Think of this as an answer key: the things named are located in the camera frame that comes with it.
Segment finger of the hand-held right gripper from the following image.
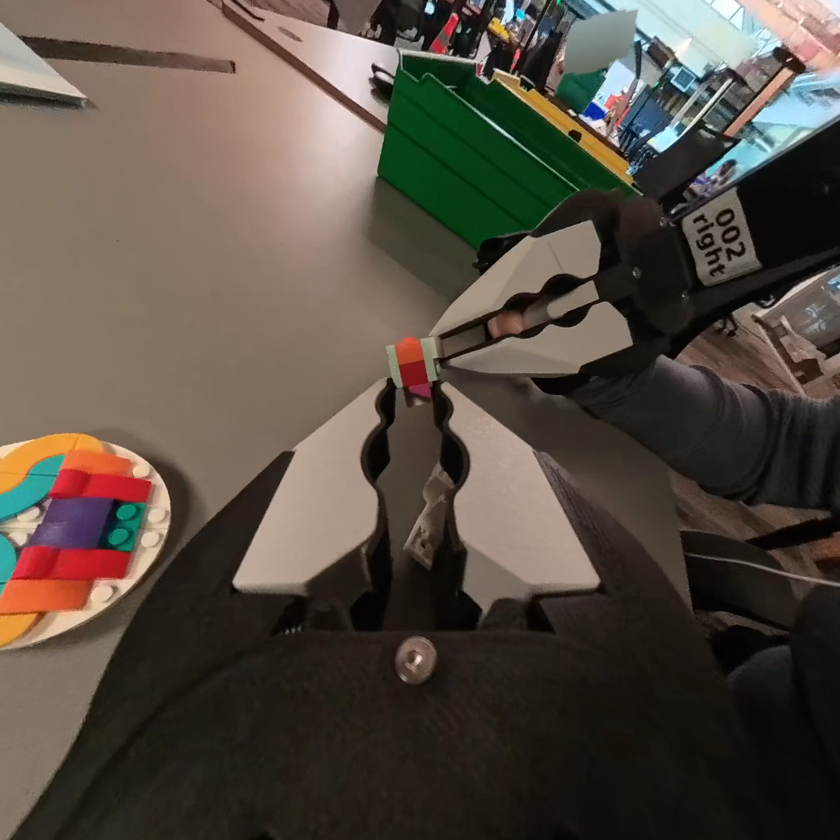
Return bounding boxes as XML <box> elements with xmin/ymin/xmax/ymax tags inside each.
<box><xmin>437</xmin><ymin>302</ymin><xmax>635</xmax><ymax>379</ymax></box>
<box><xmin>430</xmin><ymin>220</ymin><xmax>602</xmax><ymax>342</ymax></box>

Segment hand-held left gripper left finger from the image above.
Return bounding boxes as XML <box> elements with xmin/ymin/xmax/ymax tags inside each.
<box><xmin>233</xmin><ymin>379</ymin><xmax>396</xmax><ymax>606</ymax></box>

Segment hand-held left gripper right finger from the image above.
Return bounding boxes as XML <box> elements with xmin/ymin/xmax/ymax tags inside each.
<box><xmin>433</xmin><ymin>381</ymin><xmax>602</xmax><ymax>609</ymax></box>

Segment white lego build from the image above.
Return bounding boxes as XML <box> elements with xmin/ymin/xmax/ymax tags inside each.
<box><xmin>403</xmin><ymin>462</ymin><xmax>458</xmax><ymax>568</ymax></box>

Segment green plastic bin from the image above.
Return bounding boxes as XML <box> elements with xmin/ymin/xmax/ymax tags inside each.
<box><xmin>377</xmin><ymin>51</ymin><xmax>641</xmax><ymax>249</ymax></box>

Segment mint red orange lego block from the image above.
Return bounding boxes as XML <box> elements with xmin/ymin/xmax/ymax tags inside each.
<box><xmin>386</xmin><ymin>336</ymin><xmax>442</xmax><ymax>406</ymax></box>

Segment person's right forearm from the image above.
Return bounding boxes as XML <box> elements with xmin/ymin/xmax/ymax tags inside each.
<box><xmin>571</xmin><ymin>357</ymin><xmax>840</xmax><ymax>509</ymax></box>

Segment round white rainbow lego plate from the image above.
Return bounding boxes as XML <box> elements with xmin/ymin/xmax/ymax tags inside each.
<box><xmin>0</xmin><ymin>433</ymin><xmax>173</xmax><ymax>651</ymax></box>

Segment lego instruction booklet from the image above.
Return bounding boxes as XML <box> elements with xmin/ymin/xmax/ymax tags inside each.
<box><xmin>0</xmin><ymin>23</ymin><xmax>89</xmax><ymax>106</ymax></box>

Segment black office chair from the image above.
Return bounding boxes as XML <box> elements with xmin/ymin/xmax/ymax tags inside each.
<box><xmin>633</xmin><ymin>128</ymin><xmax>739</xmax><ymax>198</ymax></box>

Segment yellow plastic bin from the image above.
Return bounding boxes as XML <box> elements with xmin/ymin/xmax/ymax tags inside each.
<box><xmin>492</xmin><ymin>69</ymin><xmax>635</xmax><ymax>185</ymax></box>

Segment thin white cable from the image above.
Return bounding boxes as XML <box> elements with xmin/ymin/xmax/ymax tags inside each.
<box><xmin>686</xmin><ymin>551</ymin><xmax>821</xmax><ymax>588</ymax></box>

